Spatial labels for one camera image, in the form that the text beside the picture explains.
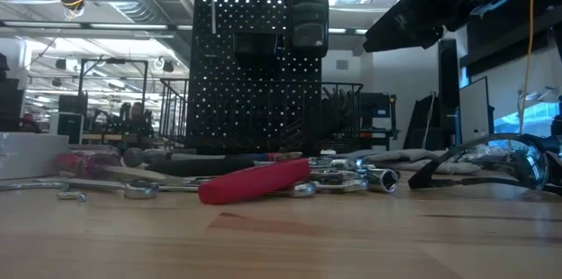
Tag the ceiling light strip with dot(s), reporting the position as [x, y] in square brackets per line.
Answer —
[127, 26]
[347, 31]
[41, 24]

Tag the black tall column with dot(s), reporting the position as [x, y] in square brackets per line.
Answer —
[448, 86]

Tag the black equipment cart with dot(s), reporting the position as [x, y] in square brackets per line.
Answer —
[373, 108]

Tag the tall black bin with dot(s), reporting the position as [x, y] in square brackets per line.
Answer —
[307, 20]

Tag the black leaning boards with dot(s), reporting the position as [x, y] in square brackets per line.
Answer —
[417, 125]

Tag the grey striped work glove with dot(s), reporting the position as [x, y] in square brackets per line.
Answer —
[395, 156]

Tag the short black bin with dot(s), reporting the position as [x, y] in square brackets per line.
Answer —
[255, 48]

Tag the chrome socket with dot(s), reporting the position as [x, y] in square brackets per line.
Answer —
[338, 164]

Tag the blue lit screen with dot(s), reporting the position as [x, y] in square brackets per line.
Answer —
[540, 116]

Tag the black metal pegboard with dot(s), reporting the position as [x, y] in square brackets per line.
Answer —
[246, 108]

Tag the large chrome combination wrench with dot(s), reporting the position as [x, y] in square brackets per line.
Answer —
[307, 190]

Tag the person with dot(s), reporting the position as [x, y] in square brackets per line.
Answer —
[137, 111]

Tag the white box appliance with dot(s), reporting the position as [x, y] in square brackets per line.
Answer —
[66, 130]

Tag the white column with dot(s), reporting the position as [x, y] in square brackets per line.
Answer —
[15, 57]

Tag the white masking tape roll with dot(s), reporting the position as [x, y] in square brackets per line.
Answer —
[30, 156]

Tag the black box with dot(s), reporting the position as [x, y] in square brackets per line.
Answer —
[11, 103]

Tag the wall vent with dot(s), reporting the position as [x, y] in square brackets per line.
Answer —
[342, 65]

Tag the white panel black frame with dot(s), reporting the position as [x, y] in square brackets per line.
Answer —
[474, 110]

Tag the black metal stand frame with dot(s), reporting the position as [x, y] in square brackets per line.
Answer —
[113, 60]

